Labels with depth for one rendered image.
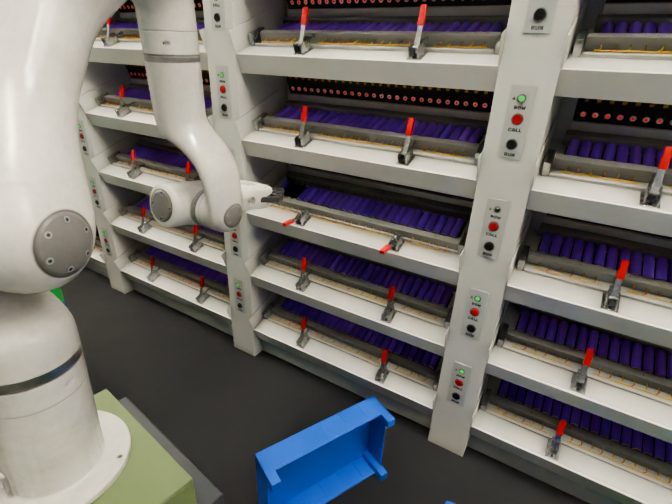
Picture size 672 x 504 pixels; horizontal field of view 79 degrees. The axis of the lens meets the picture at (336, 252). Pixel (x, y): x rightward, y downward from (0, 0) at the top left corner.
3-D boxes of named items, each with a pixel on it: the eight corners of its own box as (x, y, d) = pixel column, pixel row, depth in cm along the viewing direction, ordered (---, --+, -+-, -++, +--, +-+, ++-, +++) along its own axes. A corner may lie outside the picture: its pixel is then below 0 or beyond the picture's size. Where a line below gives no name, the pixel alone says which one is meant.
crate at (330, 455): (259, 516, 90) (274, 549, 84) (254, 453, 81) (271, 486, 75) (367, 453, 105) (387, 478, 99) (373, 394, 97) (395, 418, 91)
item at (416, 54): (496, 92, 73) (506, 4, 63) (241, 73, 100) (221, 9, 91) (522, 50, 84) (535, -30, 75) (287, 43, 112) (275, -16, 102)
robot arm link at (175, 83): (241, 58, 67) (252, 226, 81) (176, 52, 74) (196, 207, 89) (198, 59, 60) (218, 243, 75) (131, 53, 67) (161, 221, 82)
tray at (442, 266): (458, 286, 90) (461, 255, 84) (250, 224, 118) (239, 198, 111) (484, 229, 102) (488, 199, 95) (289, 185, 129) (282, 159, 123)
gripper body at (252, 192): (241, 185, 85) (275, 182, 94) (206, 177, 89) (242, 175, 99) (239, 220, 87) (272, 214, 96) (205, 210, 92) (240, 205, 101)
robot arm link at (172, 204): (233, 184, 83) (202, 175, 87) (179, 189, 72) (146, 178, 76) (231, 224, 85) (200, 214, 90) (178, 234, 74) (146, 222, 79)
